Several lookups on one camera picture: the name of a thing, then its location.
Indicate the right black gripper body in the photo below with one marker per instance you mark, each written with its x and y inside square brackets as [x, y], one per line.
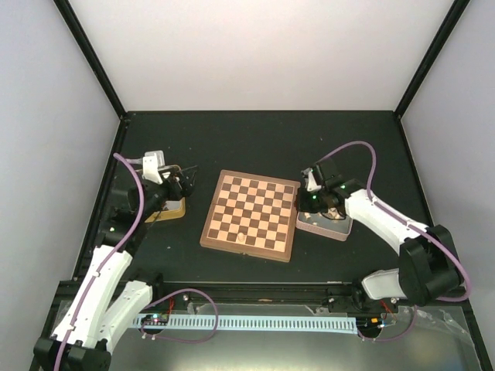
[312, 204]

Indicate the gold tin with dark pieces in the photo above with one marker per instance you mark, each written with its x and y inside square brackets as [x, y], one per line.
[172, 210]

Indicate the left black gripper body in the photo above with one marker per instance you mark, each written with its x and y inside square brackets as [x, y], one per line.
[173, 193]

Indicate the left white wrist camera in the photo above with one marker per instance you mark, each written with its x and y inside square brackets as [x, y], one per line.
[152, 161]

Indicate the light wooden pawn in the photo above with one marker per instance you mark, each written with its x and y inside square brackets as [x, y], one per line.
[241, 236]

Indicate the pink tin with light pieces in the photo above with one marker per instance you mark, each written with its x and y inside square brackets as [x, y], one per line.
[319, 219]

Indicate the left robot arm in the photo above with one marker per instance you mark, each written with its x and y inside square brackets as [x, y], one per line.
[66, 347]

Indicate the wooden chess board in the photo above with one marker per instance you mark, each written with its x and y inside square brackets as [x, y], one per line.
[261, 207]

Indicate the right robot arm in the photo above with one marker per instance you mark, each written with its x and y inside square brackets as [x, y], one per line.
[427, 269]

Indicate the light blue cable duct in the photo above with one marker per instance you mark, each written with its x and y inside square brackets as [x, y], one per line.
[269, 323]

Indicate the second left white arm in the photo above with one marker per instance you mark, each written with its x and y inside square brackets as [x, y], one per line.
[111, 260]

